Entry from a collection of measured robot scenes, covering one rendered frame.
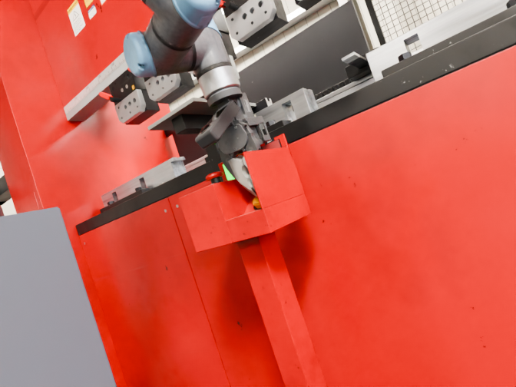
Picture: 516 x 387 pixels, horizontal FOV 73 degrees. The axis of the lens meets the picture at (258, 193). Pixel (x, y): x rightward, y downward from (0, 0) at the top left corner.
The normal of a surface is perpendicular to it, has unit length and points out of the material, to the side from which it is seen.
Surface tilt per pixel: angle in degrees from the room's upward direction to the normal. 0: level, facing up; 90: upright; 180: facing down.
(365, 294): 90
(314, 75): 90
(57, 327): 90
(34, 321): 90
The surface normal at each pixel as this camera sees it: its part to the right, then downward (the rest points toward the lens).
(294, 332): 0.76, -0.28
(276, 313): -0.57, 0.17
